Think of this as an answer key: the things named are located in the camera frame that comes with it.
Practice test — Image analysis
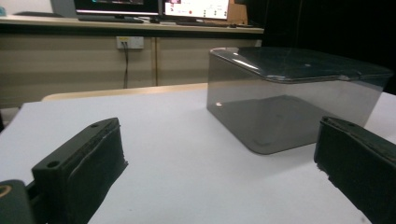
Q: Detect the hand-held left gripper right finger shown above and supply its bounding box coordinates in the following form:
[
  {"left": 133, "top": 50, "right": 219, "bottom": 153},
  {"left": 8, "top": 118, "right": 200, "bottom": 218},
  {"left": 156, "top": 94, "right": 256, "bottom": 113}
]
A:
[{"left": 313, "top": 116, "right": 396, "bottom": 224}]

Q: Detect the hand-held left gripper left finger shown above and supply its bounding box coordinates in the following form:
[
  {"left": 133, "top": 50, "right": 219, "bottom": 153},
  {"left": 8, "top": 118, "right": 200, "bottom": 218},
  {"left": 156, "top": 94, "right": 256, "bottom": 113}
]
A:
[{"left": 31, "top": 117, "right": 129, "bottom": 224}]

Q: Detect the transparent grey hinged plastic box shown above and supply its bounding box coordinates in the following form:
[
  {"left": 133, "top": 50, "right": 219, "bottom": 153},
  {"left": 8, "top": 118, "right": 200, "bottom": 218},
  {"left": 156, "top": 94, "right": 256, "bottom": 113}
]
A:
[{"left": 206, "top": 46, "right": 394, "bottom": 156}]

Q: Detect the long beige wooden desk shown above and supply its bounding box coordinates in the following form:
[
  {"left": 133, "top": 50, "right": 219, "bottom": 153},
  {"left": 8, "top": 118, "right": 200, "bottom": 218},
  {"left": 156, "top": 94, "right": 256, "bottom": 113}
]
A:
[{"left": 0, "top": 14, "right": 265, "bottom": 110}]

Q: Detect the white table cover sheet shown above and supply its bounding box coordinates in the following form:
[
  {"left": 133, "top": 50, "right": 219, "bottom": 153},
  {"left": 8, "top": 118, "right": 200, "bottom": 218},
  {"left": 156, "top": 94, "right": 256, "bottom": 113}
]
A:
[{"left": 0, "top": 89, "right": 396, "bottom": 224}]

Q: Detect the black curtain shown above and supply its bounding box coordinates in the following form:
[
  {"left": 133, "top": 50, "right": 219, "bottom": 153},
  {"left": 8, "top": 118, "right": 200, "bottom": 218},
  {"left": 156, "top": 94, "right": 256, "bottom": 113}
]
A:
[{"left": 247, "top": 0, "right": 396, "bottom": 95}]

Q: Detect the black computer keyboard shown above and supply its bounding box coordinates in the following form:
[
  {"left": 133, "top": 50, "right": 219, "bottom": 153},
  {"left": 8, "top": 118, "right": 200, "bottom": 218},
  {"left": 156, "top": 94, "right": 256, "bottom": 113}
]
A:
[{"left": 77, "top": 14, "right": 146, "bottom": 24}]

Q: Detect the dark mouse pad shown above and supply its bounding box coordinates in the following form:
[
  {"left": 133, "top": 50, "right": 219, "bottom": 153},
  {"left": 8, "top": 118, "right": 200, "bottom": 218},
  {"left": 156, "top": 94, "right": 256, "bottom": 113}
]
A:
[{"left": 13, "top": 11, "right": 64, "bottom": 19}]

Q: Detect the computer monitor with dark screen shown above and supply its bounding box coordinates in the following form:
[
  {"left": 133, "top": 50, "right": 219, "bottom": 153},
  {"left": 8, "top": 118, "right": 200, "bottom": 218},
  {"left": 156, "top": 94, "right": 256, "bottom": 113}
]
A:
[{"left": 74, "top": 0, "right": 161, "bottom": 17}]

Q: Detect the brown cardboard box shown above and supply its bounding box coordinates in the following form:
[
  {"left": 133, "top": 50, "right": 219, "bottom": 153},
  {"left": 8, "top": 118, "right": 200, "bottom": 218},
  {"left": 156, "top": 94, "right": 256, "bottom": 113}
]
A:
[{"left": 227, "top": 0, "right": 249, "bottom": 26}]

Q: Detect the computer monitor with white screen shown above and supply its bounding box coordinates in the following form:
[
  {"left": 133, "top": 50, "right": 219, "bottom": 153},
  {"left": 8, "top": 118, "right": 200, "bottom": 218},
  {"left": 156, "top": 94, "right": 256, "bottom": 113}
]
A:
[{"left": 162, "top": 0, "right": 232, "bottom": 21}]

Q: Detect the black power cable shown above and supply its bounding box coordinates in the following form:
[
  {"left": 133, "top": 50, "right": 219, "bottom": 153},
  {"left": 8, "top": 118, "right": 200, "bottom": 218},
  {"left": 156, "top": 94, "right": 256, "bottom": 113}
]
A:
[{"left": 122, "top": 41, "right": 131, "bottom": 90}]

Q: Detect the white wall socket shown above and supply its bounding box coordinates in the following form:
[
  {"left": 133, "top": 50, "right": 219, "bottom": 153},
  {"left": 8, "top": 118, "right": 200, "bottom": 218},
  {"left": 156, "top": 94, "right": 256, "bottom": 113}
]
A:
[{"left": 116, "top": 35, "right": 145, "bottom": 50}]

